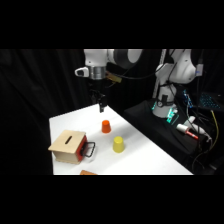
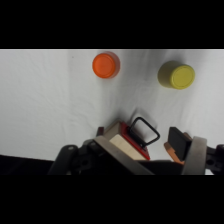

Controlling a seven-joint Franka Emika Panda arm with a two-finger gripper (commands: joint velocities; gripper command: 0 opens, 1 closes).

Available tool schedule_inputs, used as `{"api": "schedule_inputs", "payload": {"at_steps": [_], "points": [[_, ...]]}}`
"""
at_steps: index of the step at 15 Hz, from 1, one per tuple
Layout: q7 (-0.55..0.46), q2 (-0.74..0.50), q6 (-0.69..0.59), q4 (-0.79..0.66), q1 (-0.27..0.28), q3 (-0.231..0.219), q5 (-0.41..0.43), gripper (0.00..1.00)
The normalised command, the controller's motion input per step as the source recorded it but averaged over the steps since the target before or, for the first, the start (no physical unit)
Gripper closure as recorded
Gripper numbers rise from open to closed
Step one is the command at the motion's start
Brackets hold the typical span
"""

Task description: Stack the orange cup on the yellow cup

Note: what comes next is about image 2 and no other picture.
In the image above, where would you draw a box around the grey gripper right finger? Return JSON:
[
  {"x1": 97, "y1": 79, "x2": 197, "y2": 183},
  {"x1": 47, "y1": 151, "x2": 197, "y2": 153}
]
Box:
[{"x1": 167, "y1": 126, "x2": 208, "y2": 176}]

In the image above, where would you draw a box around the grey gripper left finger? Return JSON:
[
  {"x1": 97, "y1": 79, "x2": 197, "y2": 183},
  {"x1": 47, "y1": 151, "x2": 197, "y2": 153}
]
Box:
[{"x1": 94, "y1": 135, "x2": 155, "y2": 176}]

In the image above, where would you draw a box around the orange plastic cup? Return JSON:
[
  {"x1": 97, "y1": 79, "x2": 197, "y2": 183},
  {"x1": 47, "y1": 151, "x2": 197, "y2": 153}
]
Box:
[{"x1": 91, "y1": 51, "x2": 121, "y2": 80}]

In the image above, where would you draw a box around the yellow plastic cup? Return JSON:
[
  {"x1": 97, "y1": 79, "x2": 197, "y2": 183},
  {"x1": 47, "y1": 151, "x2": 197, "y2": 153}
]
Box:
[{"x1": 157, "y1": 60, "x2": 196, "y2": 91}]

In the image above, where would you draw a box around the orange wooden block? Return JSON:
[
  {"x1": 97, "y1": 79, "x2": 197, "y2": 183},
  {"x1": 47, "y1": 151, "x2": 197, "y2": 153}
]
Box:
[{"x1": 163, "y1": 132, "x2": 193, "y2": 165}]

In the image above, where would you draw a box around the wooden box with black handle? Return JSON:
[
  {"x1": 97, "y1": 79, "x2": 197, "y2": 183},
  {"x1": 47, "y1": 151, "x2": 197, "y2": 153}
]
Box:
[{"x1": 96, "y1": 116, "x2": 161, "y2": 162}]

